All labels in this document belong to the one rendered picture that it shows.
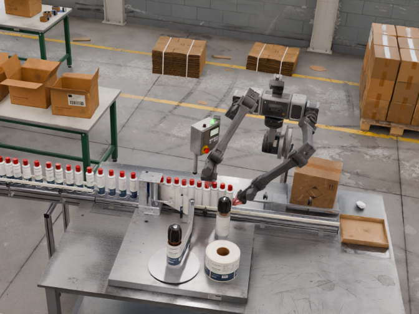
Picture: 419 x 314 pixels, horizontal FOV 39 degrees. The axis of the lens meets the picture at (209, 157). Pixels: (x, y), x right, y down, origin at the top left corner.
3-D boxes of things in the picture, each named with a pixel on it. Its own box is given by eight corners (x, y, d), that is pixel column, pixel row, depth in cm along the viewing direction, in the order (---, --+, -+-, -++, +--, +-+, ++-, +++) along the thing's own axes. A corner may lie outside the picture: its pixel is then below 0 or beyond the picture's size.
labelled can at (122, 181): (118, 198, 404) (117, 173, 392) (120, 194, 408) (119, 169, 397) (125, 199, 403) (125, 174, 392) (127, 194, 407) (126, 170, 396)
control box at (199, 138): (189, 151, 384) (190, 125, 373) (207, 141, 394) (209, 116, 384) (201, 157, 378) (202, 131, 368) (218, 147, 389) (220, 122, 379)
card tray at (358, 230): (341, 242, 385) (341, 237, 383) (338, 217, 407) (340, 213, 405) (388, 248, 383) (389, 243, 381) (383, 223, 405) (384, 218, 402)
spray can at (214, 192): (209, 209, 398) (211, 185, 387) (208, 205, 403) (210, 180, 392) (217, 209, 399) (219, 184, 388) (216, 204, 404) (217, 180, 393)
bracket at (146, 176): (138, 180, 378) (138, 179, 377) (142, 171, 387) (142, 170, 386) (159, 184, 377) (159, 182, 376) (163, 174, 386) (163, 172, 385)
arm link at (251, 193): (267, 184, 387) (257, 176, 385) (265, 194, 377) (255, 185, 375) (254, 194, 392) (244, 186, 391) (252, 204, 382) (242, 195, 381)
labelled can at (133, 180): (128, 199, 403) (128, 174, 392) (130, 195, 407) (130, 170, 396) (136, 200, 402) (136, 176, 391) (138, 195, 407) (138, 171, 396)
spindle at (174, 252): (164, 268, 347) (165, 230, 332) (168, 258, 355) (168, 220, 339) (179, 270, 347) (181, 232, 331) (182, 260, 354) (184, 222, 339)
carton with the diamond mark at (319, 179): (288, 203, 415) (294, 171, 400) (295, 184, 434) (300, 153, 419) (332, 213, 408) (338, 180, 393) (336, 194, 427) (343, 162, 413)
